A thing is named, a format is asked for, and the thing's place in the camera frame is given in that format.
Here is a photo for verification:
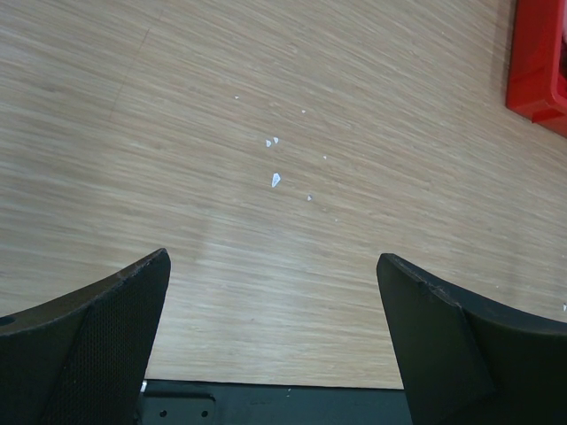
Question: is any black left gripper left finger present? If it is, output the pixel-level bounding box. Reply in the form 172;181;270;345
1;249;171;424

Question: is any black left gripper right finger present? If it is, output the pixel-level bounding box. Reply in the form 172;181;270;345
377;253;566;424

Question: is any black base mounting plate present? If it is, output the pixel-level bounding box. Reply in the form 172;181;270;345
134;380;412;424

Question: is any red plastic bin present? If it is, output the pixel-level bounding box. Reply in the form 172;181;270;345
505;0;566;136

